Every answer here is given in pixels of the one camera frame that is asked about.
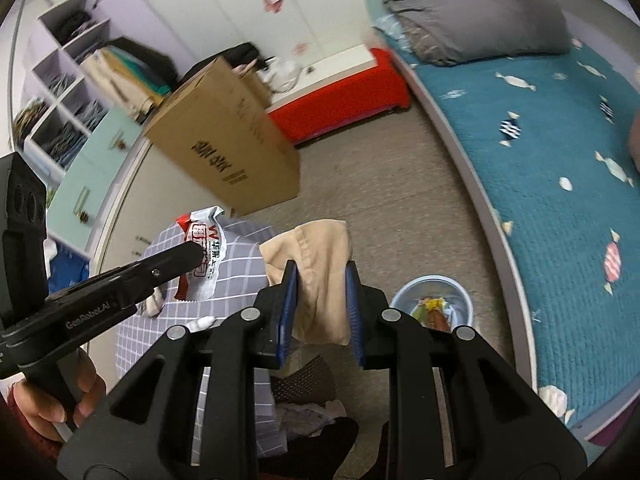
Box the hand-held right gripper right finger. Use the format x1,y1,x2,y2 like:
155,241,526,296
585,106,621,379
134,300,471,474
344,260,586,480

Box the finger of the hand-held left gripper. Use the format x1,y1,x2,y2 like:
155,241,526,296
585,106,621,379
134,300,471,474
115,242,207,306

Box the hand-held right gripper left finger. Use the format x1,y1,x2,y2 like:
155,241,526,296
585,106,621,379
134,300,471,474
56,259,301,480

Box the white red printed packet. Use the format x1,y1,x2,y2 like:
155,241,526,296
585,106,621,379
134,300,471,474
172,206,230,302

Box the beige cloth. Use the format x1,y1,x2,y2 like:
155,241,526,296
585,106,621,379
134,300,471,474
259,219,353,346

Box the light blue trash bin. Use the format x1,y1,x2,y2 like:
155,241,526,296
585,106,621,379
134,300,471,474
389,275,475,333

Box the person's left hand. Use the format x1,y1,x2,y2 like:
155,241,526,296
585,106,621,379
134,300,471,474
12,350,107,443

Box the crumpled beige paper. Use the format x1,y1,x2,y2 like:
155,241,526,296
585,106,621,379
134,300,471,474
142,287,168,317

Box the round table grey checked cloth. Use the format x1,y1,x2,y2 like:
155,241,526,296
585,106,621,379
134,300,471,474
114,220,288,466

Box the blue package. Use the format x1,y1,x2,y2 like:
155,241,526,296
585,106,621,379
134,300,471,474
47,242,91,293

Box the white crumpled cloth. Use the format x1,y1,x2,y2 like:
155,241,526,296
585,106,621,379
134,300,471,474
275,400,346,436

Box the teal drawer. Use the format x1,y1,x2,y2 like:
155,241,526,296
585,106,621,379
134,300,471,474
82,105,151,171
47,147,126,256

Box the tall printed cardboard box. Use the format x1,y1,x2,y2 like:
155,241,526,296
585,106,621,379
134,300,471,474
144,56,302,217

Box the folded jeans pile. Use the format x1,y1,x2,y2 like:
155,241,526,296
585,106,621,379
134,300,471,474
37,122,88,168

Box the small folded denim pile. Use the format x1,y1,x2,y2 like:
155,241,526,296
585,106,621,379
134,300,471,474
75,97,108,128

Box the teal white bunk bed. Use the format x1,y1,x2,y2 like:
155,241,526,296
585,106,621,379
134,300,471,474
365,0,640,461

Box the cream hanging jacket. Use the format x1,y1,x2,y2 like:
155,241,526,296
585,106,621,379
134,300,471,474
80,50,156,116

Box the plain cardboard box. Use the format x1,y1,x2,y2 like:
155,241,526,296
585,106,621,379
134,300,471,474
240,67,273,111

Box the teal hanging garment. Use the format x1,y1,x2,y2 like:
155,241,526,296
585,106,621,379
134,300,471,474
107,46,168,96

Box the red covered low bench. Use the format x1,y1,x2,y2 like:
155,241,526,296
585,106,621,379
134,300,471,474
265,44,412,147

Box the pile of mixed clothes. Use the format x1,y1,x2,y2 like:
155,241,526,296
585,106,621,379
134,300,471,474
12,97,48,143

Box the black hanging coat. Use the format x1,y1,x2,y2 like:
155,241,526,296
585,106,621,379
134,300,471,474
107,36,180,92

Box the grey folded clothes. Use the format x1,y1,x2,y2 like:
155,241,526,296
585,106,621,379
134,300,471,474
42,72,76,98

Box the black bag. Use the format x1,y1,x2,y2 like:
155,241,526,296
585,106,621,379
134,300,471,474
180,42,261,86

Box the white cloth bag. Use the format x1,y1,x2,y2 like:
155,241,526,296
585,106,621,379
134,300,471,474
260,57,303,93

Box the dark folded clothes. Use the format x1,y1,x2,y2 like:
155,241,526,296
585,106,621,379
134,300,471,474
52,10,93,43

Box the bed with teal sheet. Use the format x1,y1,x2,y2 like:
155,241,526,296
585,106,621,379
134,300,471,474
387,42,640,426

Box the teal plaid pillow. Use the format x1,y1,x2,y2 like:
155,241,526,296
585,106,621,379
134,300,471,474
372,12,416,41

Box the grey duvet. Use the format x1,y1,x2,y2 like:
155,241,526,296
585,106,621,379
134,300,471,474
382,0,571,68

